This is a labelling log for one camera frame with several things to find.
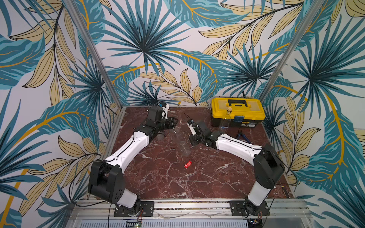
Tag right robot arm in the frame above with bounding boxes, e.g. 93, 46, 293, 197
187, 119, 285, 215

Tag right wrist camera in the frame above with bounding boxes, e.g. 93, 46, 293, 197
187, 119, 197, 136

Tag glass bottle with cork stopper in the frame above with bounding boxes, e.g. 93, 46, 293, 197
172, 126, 191, 157

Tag aluminium front rail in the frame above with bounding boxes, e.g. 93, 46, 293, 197
66, 199, 315, 228

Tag blue handled pliers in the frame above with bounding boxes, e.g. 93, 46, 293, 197
235, 130, 251, 144

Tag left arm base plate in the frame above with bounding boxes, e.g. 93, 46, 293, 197
114, 200, 155, 218

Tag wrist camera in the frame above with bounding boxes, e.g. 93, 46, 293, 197
187, 119, 197, 136
160, 102, 169, 119

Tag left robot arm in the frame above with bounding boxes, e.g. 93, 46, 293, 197
88, 103, 178, 209

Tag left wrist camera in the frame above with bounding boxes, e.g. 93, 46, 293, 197
160, 102, 169, 119

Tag yellow and black toolbox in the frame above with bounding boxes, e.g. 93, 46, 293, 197
211, 97, 266, 128

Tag red bottle label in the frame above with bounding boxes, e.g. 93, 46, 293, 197
184, 160, 193, 169

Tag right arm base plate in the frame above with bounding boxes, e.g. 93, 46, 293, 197
229, 200, 270, 218

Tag slim glass bottle with cork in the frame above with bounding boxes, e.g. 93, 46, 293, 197
219, 107, 232, 134

